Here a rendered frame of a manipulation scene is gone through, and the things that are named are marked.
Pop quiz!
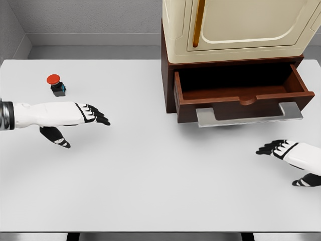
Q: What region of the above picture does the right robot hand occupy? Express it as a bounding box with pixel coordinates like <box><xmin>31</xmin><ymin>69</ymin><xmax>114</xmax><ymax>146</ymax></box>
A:
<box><xmin>255</xmin><ymin>139</ymin><xmax>321</xmax><ymax>188</ymax></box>

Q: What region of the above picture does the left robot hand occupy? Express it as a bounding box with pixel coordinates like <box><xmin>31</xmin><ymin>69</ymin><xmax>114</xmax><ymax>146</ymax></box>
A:
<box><xmin>39</xmin><ymin>101</ymin><xmax>111</xmax><ymax>149</ymax></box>

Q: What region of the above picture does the brown wooden cabinet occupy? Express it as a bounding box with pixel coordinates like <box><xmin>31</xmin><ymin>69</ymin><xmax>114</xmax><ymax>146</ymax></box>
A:
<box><xmin>160</xmin><ymin>20</ymin><xmax>305</xmax><ymax>114</ymax></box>

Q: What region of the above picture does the red button switch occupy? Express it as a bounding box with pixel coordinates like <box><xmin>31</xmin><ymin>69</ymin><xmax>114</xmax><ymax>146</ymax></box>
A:
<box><xmin>46</xmin><ymin>74</ymin><xmax>67</xmax><ymax>97</ymax></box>

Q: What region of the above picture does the brown drawer with metal handle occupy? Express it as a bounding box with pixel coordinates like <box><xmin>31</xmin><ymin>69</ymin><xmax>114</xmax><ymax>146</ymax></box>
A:
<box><xmin>173</xmin><ymin>63</ymin><xmax>315</xmax><ymax>129</ymax></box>

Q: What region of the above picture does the cream refrigerator with gold handle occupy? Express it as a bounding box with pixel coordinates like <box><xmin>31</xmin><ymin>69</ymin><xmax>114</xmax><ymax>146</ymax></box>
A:
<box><xmin>162</xmin><ymin>0</ymin><xmax>321</xmax><ymax>65</ymax></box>

